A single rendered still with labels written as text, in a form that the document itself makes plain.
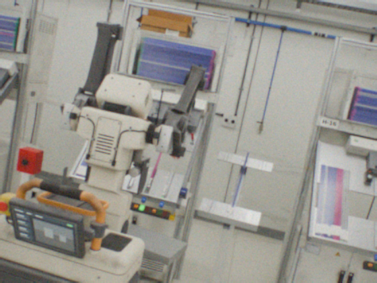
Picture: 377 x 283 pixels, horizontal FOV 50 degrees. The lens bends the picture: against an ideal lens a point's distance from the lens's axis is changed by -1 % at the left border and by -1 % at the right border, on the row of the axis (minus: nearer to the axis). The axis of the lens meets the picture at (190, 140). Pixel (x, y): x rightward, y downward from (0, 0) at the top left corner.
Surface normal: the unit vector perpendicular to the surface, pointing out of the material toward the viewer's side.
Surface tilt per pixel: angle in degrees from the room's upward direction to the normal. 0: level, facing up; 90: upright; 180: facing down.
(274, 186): 90
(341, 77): 90
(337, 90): 90
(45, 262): 90
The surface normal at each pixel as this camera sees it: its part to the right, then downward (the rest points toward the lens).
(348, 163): 0.02, -0.62
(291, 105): -0.17, 0.11
